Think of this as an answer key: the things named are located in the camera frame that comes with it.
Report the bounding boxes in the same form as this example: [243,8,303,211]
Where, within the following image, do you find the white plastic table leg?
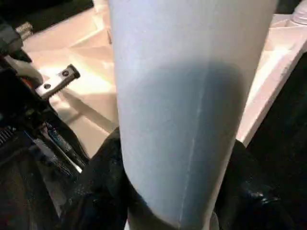
[107,0,279,230]

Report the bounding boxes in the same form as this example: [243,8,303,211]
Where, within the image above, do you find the black work mat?
[0,0,307,230]

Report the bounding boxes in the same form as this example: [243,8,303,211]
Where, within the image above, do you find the white plastic table top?
[21,0,307,161]

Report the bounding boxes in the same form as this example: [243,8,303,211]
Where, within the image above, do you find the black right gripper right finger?
[213,138,299,230]

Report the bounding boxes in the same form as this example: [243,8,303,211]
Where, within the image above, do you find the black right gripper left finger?
[59,126,131,230]

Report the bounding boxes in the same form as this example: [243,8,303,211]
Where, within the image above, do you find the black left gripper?
[0,64,92,181]

